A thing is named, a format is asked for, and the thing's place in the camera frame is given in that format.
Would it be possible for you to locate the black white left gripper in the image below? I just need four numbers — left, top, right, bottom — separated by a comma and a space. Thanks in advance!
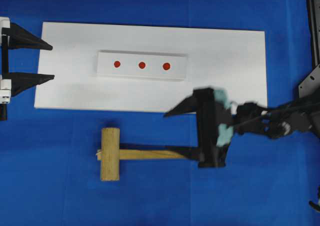
0, 17, 55, 121

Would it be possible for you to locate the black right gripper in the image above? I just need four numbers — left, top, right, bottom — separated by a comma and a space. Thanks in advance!
120, 88, 230, 168

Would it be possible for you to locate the wooden mallet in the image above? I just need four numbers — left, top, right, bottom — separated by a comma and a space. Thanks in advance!
96, 127, 185, 182

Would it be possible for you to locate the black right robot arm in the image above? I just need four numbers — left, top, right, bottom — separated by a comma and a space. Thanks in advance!
119, 88, 320, 168

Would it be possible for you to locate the white mark strip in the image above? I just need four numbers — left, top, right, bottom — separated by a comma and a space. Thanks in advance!
96, 50, 188, 81

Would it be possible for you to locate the white rectangular board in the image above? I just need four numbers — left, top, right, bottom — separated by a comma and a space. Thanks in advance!
34, 22, 268, 113

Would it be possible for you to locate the blue table cloth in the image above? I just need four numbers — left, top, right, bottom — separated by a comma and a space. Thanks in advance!
0, 0, 320, 226

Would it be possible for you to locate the black clamp at table edge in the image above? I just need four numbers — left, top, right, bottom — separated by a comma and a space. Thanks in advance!
308, 186, 320, 213

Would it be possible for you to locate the right wrist camera with teal tape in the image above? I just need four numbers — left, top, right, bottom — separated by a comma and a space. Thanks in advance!
213, 88, 234, 148

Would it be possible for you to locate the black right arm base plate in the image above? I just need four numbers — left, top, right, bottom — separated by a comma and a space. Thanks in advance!
298, 65, 320, 98

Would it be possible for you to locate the black aluminium frame rail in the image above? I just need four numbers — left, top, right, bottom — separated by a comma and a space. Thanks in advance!
306, 0, 320, 69

